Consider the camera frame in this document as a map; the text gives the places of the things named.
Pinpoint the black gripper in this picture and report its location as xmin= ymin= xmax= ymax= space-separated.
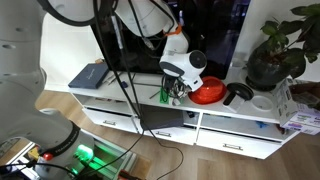
xmin=162 ymin=75 xmax=189 ymax=99

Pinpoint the green plastic case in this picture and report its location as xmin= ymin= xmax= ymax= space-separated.
xmin=160 ymin=88 xmax=174 ymax=106

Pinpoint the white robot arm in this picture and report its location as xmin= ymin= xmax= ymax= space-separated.
xmin=0 ymin=0 xmax=207 ymax=180

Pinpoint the dark grey open drawer box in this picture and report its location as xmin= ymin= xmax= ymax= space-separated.
xmin=140 ymin=105 xmax=184 ymax=130

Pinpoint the red sequin hat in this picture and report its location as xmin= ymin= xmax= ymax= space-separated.
xmin=188 ymin=76 xmax=227 ymax=105

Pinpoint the small blue object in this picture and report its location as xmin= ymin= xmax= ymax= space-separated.
xmin=121 ymin=81 xmax=128 ymax=88

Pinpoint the white tv stand cabinet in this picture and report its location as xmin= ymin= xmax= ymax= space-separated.
xmin=69 ymin=74 xmax=298 ymax=159

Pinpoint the black flat screen television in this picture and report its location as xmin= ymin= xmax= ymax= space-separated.
xmin=99 ymin=0 xmax=250 ymax=79

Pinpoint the dark blue flat box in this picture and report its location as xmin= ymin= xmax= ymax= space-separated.
xmin=68 ymin=63 xmax=109 ymax=89

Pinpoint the white round dish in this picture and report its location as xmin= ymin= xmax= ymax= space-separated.
xmin=251 ymin=95 xmax=273 ymax=112

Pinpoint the potted green plant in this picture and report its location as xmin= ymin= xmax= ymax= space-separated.
xmin=245 ymin=3 xmax=320 ymax=91

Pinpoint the white cardboard box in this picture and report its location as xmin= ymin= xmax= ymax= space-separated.
xmin=275 ymin=79 xmax=320 ymax=135

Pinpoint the black floor cable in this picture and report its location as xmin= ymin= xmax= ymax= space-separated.
xmin=143 ymin=128 xmax=185 ymax=180

